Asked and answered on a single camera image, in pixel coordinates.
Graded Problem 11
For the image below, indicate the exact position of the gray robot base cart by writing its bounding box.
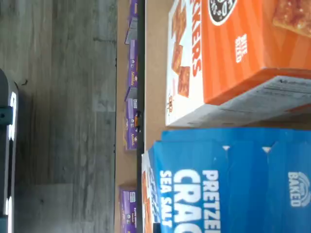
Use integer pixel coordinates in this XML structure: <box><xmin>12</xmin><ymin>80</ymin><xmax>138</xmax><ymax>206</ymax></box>
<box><xmin>0</xmin><ymin>67</ymin><xmax>19</xmax><ymax>233</ymax></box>

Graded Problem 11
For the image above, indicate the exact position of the purple Annie's box orange label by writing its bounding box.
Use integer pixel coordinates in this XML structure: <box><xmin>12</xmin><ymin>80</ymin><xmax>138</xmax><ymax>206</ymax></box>
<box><xmin>124</xmin><ymin>86</ymin><xmax>139</xmax><ymax>151</ymax></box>

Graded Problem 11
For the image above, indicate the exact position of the wooden shelf board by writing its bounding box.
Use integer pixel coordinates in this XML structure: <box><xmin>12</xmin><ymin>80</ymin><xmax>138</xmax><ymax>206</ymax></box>
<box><xmin>114</xmin><ymin>0</ymin><xmax>138</xmax><ymax>233</ymax></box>
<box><xmin>143</xmin><ymin>0</ymin><xmax>175</xmax><ymax>156</ymax></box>

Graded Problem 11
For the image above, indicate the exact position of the orange white pretzel crackers box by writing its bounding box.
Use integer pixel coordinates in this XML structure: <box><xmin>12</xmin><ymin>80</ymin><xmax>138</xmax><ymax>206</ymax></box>
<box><xmin>165</xmin><ymin>0</ymin><xmax>311</xmax><ymax>128</ymax></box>

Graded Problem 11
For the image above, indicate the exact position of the purple Annie's box chocolate picture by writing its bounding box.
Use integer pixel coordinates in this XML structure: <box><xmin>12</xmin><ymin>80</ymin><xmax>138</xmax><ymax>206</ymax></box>
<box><xmin>118</xmin><ymin>185</ymin><xmax>138</xmax><ymax>233</ymax></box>

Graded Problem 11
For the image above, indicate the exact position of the blue white pretzel crackers box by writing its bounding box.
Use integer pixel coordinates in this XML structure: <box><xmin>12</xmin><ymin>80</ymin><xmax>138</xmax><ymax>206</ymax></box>
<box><xmin>141</xmin><ymin>128</ymin><xmax>311</xmax><ymax>233</ymax></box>

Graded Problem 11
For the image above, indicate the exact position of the chrome handle bar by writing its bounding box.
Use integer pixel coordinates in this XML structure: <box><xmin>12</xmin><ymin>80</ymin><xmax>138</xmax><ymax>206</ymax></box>
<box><xmin>6</xmin><ymin>89</ymin><xmax>18</xmax><ymax>233</ymax></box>

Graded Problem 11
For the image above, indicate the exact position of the teal aluminium frame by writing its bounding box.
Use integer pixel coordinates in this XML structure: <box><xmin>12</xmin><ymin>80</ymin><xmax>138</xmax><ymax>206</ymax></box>
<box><xmin>0</xmin><ymin>106</ymin><xmax>13</xmax><ymax>125</ymax></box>

